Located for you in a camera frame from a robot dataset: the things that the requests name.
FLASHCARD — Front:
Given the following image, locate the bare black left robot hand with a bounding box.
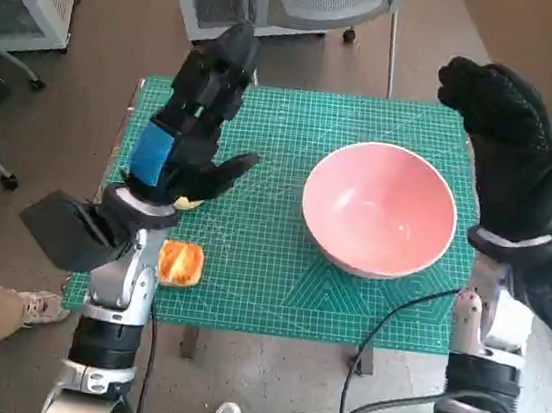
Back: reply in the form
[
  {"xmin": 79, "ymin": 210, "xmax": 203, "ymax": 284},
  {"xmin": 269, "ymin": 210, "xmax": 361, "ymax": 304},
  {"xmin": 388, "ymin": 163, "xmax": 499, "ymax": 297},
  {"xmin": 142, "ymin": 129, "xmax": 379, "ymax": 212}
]
[{"xmin": 114, "ymin": 8, "xmax": 278, "ymax": 220}]

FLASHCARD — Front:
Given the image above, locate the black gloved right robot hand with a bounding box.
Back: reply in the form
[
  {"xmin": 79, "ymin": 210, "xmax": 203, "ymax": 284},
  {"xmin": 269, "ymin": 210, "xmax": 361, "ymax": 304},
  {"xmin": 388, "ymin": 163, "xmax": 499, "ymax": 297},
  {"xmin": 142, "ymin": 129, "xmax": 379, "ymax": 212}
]
[{"xmin": 418, "ymin": 54, "xmax": 552, "ymax": 249}]

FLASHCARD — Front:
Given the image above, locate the pink bowl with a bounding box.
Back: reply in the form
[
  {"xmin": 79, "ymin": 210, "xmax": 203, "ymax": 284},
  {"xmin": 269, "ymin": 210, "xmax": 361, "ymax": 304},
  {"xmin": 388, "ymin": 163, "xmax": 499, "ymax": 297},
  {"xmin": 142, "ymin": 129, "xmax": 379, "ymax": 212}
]
[{"xmin": 292, "ymin": 133, "xmax": 467, "ymax": 289}]

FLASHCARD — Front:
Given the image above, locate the orange toy bread loaf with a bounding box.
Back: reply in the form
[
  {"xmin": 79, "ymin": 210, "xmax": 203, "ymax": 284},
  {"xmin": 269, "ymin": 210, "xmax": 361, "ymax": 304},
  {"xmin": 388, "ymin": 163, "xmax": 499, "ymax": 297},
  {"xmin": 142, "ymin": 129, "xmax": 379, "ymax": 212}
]
[{"xmin": 154, "ymin": 238, "xmax": 208, "ymax": 290}]

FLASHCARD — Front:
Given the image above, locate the small pale toy bread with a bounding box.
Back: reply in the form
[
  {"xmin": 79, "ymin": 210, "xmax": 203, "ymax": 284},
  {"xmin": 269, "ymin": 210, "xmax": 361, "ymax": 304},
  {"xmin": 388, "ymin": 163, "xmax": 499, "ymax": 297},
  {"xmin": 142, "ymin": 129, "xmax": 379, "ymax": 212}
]
[{"xmin": 173, "ymin": 194, "xmax": 205, "ymax": 215}]

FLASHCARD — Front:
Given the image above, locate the green cutting mat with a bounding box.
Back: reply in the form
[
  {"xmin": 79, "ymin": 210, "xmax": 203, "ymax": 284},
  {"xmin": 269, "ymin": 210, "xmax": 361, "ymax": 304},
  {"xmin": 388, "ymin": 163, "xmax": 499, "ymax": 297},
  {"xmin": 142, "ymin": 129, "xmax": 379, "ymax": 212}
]
[{"xmin": 61, "ymin": 61, "xmax": 495, "ymax": 361}]

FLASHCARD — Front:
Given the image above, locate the grey metal chair base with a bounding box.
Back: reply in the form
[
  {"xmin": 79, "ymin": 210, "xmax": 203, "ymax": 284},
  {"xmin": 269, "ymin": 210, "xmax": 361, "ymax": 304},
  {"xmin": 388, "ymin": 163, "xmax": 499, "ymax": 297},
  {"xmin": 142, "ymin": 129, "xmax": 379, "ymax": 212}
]
[{"xmin": 0, "ymin": 34, "xmax": 52, "ymax": 194}]

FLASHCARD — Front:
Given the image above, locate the dark table leg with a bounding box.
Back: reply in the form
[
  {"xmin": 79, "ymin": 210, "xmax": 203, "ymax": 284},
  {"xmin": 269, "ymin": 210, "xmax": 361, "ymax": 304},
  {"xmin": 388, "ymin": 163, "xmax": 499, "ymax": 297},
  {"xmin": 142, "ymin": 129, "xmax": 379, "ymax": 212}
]
[
  {"xmin": 353, "ymin": 345, "xmax": 378, "ymax": 377},
  {"xmin": 180, "ymin": 325, "xmax": 201, "ymax": 360}
]

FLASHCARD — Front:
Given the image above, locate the person's shoe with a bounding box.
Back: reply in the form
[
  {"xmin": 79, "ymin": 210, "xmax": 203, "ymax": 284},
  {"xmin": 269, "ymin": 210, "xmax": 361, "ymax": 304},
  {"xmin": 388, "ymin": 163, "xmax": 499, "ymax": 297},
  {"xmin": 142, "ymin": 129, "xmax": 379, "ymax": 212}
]
[{"xmin": 14, "ymin": 287, "xmax": 73, "ymax": 333}]

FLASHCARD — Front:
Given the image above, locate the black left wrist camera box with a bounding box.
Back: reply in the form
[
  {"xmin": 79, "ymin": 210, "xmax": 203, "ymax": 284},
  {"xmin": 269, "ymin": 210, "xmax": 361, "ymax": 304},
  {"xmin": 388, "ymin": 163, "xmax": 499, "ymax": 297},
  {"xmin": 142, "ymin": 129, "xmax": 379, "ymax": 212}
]
[{"xmin": 13, "ymin": 185, "xmax": 140, "ymax": 279}]

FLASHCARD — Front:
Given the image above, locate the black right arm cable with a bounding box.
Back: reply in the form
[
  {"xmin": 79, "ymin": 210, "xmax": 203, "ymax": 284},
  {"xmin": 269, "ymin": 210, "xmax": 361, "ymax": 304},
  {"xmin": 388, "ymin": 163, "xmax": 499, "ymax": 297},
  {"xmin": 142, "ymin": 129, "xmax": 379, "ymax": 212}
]
[{"xmin": 338, "ymin": 276, "xmax": 552, "ymax": 413}]

